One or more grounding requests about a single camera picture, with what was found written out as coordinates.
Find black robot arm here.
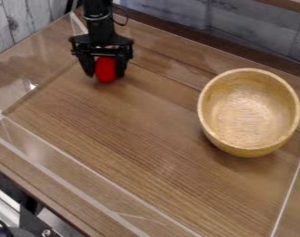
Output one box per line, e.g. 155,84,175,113
70,0,134,82

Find clear acrylic tray wall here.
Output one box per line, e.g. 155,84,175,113
0,13,300,237

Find red toy strawberry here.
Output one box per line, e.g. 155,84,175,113
94,56,117,82

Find wooden bowl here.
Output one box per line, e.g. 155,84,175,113
197,68,300,157

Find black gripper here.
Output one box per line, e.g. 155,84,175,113
68,34,134,78

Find black cable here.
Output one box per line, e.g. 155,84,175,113
0,217,15,237

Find black table clamp bracket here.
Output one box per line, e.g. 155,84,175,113
19,206,62,237

